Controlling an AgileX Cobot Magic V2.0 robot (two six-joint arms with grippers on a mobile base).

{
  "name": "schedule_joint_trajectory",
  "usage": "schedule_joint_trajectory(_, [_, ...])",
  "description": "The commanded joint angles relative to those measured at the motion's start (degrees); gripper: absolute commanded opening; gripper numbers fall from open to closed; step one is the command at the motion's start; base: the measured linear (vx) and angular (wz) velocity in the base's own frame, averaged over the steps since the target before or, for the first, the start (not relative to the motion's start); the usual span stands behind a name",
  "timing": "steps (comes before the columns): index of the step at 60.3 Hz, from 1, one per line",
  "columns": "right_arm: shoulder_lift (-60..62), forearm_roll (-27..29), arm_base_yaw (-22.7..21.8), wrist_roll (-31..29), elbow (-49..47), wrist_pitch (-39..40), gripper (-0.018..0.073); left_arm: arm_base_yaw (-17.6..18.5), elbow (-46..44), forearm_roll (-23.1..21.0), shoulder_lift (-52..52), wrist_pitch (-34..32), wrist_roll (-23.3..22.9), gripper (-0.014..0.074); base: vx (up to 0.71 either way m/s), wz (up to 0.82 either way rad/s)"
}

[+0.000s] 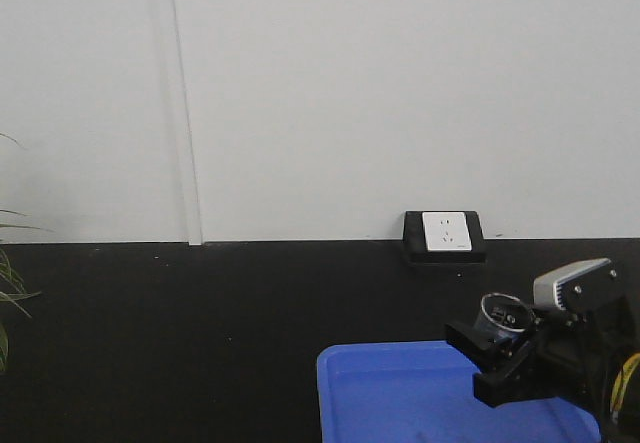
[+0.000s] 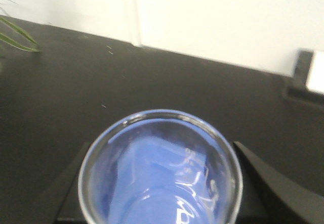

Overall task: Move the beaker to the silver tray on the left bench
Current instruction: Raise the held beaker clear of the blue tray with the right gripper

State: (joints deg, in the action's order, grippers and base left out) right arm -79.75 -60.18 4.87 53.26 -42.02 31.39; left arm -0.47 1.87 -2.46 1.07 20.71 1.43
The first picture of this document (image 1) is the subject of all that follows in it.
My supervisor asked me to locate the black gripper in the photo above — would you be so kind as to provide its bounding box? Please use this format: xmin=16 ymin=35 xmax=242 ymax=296
xmin=444 ymin=296 xmax=635 ymax=413

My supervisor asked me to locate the clear glass beaker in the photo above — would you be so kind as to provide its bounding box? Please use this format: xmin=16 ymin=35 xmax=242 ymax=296
xmin=472 ymin=292 xmax=535 ymax=344

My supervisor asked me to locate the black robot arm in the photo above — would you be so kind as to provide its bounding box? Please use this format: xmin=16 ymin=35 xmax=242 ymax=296
xmin=445 ymin=297 xmax=639 ymax=442

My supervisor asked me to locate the blue plastic tray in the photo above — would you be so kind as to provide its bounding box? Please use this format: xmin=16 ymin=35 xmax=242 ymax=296
xmin=316 ymin=341 xmax=600 ymax=442

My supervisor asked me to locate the green spider plant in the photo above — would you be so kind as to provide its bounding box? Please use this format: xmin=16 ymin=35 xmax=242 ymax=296
xmin=0 ymin=132 xmax=54 ymax=374

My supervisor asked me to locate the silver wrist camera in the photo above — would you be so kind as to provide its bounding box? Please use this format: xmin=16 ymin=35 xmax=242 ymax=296
xmin=533 ymin=258 xmax=617 ymax=314

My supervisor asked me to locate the white wall socket black box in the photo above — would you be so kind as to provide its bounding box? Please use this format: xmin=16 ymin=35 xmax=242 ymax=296
xmin=402 ymin=211 xmax=487 ymax=266

